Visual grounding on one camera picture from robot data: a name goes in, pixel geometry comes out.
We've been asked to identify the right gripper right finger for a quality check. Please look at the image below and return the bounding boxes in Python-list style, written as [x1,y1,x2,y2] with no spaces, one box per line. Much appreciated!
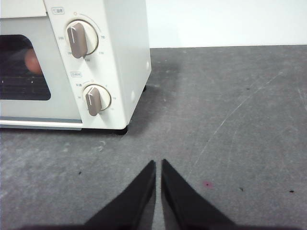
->
[161,158,238,230]

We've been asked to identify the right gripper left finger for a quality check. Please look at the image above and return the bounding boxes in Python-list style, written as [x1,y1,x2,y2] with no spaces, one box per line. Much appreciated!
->
[83,160,157,230]

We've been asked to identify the glass oven door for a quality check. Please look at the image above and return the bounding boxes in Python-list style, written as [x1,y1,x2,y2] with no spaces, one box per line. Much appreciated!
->
[0,0,84,131]

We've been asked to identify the brown egg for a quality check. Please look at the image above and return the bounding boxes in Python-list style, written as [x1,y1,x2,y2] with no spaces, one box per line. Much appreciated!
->
[24,48,43,74]

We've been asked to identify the beige timer knob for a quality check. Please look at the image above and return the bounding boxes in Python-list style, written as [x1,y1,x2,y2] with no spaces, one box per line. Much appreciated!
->
[82,83,112,117]

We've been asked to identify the cream toaster oven body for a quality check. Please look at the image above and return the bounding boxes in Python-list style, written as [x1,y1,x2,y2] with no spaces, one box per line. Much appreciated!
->
[0,0,153,133]

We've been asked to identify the beige temperature knob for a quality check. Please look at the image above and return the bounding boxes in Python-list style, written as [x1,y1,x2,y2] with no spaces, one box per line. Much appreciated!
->
[65,19,100,59]

